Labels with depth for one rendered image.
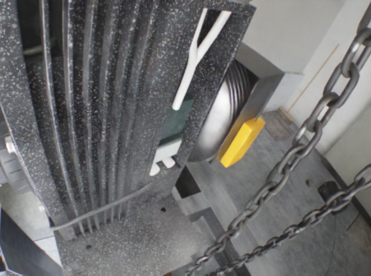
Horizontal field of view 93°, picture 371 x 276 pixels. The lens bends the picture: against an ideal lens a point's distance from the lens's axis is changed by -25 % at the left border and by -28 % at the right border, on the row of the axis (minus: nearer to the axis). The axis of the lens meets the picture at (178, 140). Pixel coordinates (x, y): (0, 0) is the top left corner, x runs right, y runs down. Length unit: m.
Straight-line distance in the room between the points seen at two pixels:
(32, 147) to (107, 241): 0.51
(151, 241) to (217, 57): 0.61
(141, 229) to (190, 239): 0.18
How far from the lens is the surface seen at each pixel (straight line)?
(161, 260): 0.79
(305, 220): 0.25
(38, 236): 1.79
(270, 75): 0.51
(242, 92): 0.60
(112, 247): 0.79
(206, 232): 1.42
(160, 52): 0.35
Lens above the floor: 1.66
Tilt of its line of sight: 45 degrees down
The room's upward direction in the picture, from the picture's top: 22 degrees clockwise
